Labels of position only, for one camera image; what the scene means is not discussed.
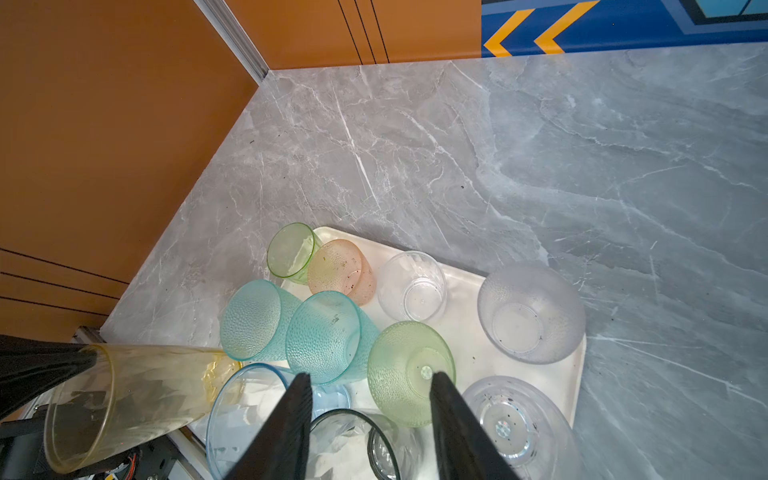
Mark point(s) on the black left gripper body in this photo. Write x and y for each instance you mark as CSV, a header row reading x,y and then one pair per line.
x,y
22,449

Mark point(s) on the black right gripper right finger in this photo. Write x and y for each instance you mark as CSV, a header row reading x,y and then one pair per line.
x,y
463,449

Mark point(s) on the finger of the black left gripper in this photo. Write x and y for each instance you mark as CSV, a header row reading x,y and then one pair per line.
x,y
31,367

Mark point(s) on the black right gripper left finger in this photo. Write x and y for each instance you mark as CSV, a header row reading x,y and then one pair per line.
x,y
280,449

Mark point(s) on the blue-grey tall plastic cup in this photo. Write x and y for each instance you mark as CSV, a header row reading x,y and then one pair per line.
x,y
239,412

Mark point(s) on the dark grey tall cup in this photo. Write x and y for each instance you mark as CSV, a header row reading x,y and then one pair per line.
x,y
362,444

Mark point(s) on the clear faceted glass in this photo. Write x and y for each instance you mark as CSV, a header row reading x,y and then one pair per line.
x,y
529,431

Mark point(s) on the yellow tall plastic cup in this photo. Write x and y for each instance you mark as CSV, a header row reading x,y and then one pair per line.
x,y
131,395

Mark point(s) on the light green tall cup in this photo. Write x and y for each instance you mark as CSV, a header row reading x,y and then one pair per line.
x,y
401,364

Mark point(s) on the teal tall cup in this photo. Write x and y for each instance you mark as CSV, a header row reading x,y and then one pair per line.
x,y
254,323
330,338

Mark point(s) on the clear dimpled cup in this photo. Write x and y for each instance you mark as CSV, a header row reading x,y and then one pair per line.
x,y
531,313

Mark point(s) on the clear small glass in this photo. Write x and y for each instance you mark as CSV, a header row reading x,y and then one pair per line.
x,y
412,286

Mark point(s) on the pink small glass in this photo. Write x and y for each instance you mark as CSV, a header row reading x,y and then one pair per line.
x,y
340,266

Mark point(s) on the green small glass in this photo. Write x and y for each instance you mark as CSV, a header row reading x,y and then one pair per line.
x,y
291,250

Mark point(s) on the white rectangular tray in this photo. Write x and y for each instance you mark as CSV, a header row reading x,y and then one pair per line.
x,y
474,355

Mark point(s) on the left aluminium corner post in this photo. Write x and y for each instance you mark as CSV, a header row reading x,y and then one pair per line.
x,y
221,17

